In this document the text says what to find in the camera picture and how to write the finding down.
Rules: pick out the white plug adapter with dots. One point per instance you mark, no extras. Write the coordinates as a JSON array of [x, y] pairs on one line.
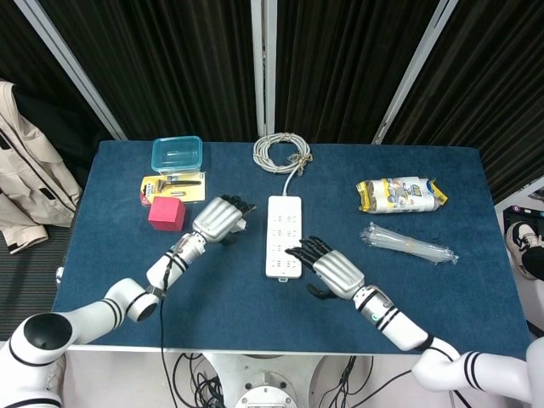
[[239, 224]]

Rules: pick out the white power strip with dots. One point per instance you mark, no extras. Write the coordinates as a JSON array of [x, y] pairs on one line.
[[284, 212]]

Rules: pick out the clear container teal lid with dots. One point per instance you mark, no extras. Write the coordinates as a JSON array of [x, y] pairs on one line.
[[176, 155]]

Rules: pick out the beige jacket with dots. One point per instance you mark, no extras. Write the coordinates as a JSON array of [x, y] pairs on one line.
[[30, 183]]

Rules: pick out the white slanted frame post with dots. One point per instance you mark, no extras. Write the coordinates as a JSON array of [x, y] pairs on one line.
[[76, 72], [414, 72]]

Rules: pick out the black and white sneaker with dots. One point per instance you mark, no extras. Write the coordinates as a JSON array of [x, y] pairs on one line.
[[525, 242]]

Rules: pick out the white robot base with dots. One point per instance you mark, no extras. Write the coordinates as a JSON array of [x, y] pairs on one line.
[[263, 378]]

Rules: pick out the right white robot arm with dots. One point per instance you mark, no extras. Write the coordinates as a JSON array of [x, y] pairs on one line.
[[399, 325]]

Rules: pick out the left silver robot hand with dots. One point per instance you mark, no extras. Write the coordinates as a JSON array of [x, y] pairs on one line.
[[214, 221]]

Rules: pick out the blue cloth table cover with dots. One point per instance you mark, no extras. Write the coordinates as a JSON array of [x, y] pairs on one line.
[[238, 310]]

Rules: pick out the bundle of wrapped clear straws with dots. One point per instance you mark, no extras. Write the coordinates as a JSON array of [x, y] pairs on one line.
[[408, 244]]

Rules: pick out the dark pleated curtain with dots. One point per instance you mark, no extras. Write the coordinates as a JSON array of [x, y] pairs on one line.
[[170, 64]]

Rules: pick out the razor on yellow card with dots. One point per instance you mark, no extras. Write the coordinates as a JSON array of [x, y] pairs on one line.
[[193, 191]]

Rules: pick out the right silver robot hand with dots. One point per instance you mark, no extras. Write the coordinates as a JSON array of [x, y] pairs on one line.
[[338, 272]]

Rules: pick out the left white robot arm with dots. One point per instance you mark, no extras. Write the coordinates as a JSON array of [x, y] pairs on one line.
[[127, 302]]

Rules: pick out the pink cube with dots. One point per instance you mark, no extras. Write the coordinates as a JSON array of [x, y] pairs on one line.
[[166, 214]]

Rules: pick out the white upright frame post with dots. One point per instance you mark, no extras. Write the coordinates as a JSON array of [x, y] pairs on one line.
[[263, 68]]

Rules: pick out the yellow white snack bag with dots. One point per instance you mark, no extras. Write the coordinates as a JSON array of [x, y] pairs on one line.
[[399, 194]]

